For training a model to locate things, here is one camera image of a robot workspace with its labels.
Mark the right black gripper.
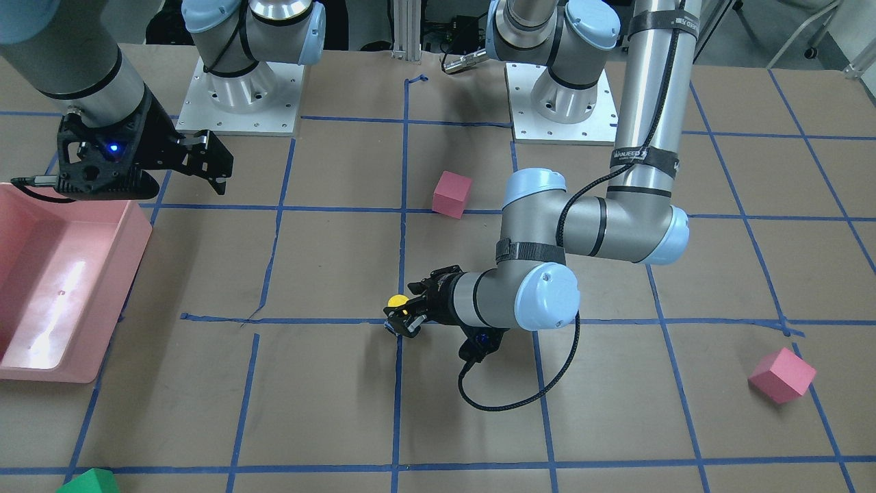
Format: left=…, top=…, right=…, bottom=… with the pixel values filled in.
left=56, top=90, right=233, bottom=201

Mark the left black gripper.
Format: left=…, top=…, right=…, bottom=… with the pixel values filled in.
left=383, top=266, right=464, bottom=339

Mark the yellow push button switch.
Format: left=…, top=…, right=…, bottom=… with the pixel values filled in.
left=384, top=294, right=409, bottom=336

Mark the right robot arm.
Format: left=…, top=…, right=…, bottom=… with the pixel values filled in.
left=2, top=1, right=326, bottom=203

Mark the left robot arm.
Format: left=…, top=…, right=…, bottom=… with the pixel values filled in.
left=384, top=1, right=703, bottom=338

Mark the pink cube near left arm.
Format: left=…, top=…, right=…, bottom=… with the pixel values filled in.
left=748, top=349, right=817, bottom=405

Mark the pink cube centre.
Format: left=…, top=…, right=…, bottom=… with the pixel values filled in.
left=431, top=170, right=473, bottom=219

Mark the pink plastic bin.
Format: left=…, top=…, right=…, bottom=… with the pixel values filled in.
left=1, top=182, right=151, bottom=383

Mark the green cube near bin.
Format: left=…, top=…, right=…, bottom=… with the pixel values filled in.
left=56, top=468, right=121, bottom=493

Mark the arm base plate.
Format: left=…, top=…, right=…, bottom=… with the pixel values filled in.
left=506, top=63, right=617, bottom=147
left=176, top=60, right=306, bottom=137

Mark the aluminium frame post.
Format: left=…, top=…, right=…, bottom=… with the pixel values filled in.
left=390, top=0, right=422, bottom=64

